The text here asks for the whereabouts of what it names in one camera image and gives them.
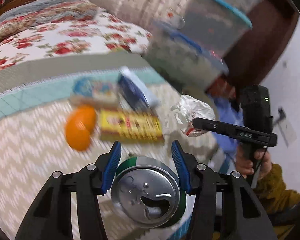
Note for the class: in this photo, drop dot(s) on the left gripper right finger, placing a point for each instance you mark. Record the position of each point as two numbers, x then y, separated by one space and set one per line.
243 216

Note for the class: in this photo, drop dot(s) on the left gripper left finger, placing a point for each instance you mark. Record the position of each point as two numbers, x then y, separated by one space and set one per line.
49 216

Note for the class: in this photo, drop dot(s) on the white wrapper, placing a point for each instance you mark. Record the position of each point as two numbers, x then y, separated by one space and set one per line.
186 110

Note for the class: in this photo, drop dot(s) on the green soda can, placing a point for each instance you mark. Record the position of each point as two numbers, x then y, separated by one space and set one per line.
147 192

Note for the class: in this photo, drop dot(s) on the mustard sleeve forearm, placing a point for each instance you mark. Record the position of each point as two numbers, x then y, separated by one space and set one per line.
273 194

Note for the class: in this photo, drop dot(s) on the person right hand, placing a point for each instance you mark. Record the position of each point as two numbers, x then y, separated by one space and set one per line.
245 166

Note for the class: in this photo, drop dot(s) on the blue plastic bag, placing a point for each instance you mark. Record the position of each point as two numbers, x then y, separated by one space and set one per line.
229 117

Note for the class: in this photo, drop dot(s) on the orange snack bag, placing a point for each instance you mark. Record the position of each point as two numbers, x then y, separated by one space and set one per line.
80 126

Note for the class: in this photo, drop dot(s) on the yellow red flat box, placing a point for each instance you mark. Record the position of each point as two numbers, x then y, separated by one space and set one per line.
127 126

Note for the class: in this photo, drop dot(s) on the beige zigzag blanket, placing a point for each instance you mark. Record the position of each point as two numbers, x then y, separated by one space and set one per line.
34 106

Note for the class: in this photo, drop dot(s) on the clear blue-lid storage box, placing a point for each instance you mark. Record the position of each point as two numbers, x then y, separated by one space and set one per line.
182 60

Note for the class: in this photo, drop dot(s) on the teal-lid storage box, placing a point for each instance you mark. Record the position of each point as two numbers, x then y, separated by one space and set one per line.
217 25

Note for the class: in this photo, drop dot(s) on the white blue carton box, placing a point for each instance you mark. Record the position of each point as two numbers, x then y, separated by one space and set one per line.
135 92

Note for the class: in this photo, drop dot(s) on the blue patterned small box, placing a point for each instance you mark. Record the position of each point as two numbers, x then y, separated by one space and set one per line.
98 94

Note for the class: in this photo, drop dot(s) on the floral quilt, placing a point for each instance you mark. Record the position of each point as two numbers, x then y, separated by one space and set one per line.
53 28

